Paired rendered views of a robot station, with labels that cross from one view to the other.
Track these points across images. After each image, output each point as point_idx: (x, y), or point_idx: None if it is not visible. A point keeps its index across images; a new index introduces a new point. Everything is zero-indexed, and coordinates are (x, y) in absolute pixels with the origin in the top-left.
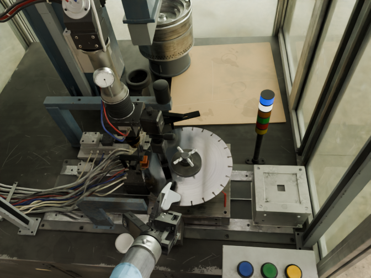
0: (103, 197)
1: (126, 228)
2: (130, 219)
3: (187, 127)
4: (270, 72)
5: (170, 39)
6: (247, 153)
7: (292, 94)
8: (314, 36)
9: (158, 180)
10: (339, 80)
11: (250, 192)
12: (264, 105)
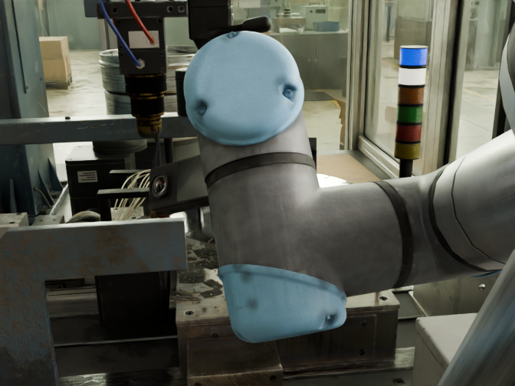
0: (68, 224)
1: (162, 204)
2: (181, 160)
3: None
4: (367, 177)
5: None
6: None
7: (427, 171)
8: (451, 18)
9: (205, 223)
10: None
11: (414, 307)
12: (411, 67)
